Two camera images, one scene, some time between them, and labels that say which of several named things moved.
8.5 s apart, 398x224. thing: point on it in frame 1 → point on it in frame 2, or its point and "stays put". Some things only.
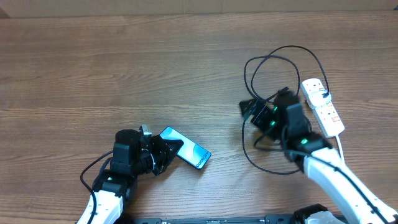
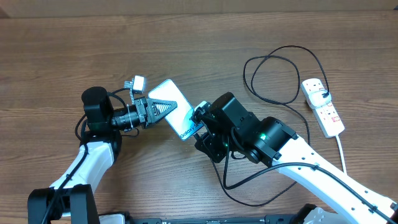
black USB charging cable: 252,89 → 304,154
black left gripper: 155,142 → 147,103
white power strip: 326,116 stays put
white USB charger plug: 316,98 stays put
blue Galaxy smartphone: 191,152 → 180,118
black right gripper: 250,110 → 210,144
